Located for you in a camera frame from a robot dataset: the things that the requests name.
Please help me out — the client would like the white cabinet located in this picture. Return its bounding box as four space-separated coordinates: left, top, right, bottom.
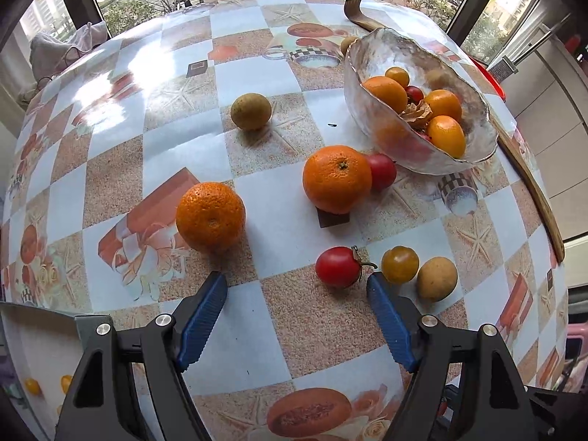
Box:
505 9 588 240

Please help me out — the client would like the checkered printed tablecloth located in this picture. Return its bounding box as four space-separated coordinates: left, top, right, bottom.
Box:
0 0 570 441

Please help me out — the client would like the red plastic bucket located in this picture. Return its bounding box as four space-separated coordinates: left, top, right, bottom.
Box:
473 57 508 102

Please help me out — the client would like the person's right hand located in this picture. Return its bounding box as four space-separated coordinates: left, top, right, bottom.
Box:
556 356 588 393

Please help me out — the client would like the dry physalis husk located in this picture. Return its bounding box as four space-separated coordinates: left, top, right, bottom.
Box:
399 100 433 130

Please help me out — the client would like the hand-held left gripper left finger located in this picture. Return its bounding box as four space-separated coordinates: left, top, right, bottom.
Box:
54 271 229 441

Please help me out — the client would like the white cloth bag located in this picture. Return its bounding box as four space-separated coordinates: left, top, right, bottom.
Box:
28 21 108 79

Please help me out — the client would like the clear glass bowl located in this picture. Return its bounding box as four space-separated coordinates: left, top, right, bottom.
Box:
344 28 499 176

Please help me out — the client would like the metal grater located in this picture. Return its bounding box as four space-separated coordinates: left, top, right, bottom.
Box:
489 55 519 79

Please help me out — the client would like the large orange mandarin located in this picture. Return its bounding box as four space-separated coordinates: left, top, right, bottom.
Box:
176 182 246 253
302 145 373 215

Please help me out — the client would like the long wooden shoehorn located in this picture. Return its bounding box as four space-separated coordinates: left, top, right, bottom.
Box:
344 0 566 263

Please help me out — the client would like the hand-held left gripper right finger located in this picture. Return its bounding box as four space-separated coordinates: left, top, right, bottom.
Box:
366 272 536 441

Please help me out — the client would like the pink plastic object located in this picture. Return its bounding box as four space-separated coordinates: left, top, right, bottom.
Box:
567 323 588 359

